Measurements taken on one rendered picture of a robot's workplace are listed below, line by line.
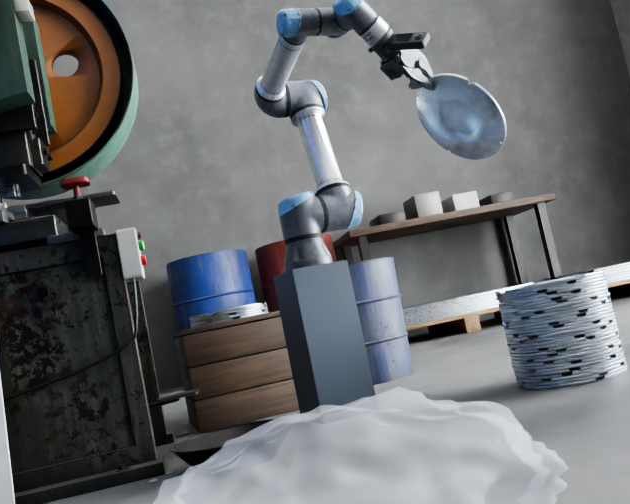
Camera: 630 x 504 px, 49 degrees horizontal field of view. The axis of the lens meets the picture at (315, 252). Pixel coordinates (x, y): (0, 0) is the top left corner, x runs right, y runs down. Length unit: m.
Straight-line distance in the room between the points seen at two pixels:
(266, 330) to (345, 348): 0.46
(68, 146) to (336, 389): 1.26
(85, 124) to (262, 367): 1.06
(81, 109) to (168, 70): 3.22
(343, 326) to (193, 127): 3.82
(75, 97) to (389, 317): 1.43
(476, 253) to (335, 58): 2.01
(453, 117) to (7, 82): 1.24
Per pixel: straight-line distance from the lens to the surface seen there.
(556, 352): 1.88
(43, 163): 2.17
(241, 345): 2.40
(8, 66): 2.12
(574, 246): 6.29
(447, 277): 5.77
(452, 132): 2.10
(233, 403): 2.40
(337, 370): 2.02
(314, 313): 2.00
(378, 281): 2.73
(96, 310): 1.86
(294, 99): 2.29
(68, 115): 2.64
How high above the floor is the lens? 0.30
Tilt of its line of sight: 5 degrees up
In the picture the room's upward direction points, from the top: 12 degrees counter-clockwise
